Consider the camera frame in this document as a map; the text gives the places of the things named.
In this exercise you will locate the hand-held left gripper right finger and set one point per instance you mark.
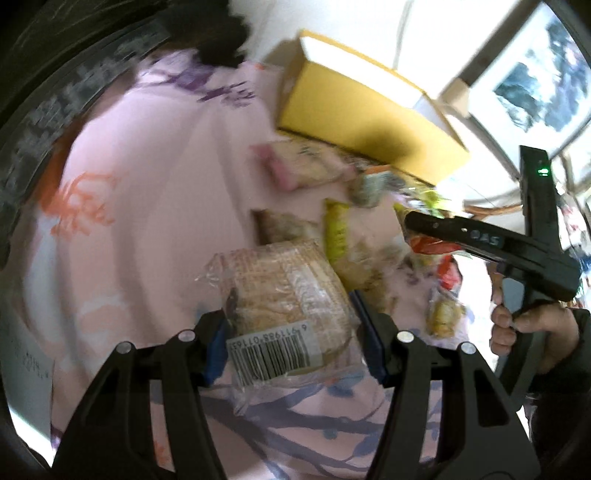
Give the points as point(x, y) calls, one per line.
point(371, 344)

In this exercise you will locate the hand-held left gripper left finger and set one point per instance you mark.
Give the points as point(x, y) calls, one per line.
point(214, 355)

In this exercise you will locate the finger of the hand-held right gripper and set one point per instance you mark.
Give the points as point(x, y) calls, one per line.
point(429, 225)

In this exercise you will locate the red snack packet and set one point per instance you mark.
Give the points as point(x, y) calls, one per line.
point(438, 258)

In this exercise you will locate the clear cracker packet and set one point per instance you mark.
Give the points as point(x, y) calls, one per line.
point(286, 295)

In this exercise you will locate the yellow cardboard box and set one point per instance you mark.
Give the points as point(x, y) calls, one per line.
point(351, 106)

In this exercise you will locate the person's right forearm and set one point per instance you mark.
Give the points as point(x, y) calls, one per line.
point(563, 406)

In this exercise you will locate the person's right hand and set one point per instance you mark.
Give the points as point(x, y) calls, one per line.
point(554, 332)

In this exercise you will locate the bright green snack packet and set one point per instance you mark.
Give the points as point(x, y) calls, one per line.
point(425, 198)

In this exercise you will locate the wooden chair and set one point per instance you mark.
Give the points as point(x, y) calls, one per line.
point(494, 210)

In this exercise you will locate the grey-green snack packet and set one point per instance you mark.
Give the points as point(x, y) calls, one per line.
point(369, 191)

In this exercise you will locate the small yellow snack packet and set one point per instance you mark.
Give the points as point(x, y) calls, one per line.
point(445, 316)

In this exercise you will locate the yellow-green snack packet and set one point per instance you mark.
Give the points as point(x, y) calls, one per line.
point(339, 230)

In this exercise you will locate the beige snack packet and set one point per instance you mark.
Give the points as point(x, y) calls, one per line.
point(318, 161)

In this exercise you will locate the brown snack packet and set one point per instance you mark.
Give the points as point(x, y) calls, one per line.
point(286, 227)

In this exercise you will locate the pink snack packet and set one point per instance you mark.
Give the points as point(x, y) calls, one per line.
point(277, 166)

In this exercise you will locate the pink printed tablecloth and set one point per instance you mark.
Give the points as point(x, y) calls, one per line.
point(152, 184)

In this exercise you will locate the white paper sheet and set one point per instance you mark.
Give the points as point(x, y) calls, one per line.
point(25, 374)

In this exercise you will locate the framed wall picture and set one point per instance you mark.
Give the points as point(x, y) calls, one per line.
point(531, 78)

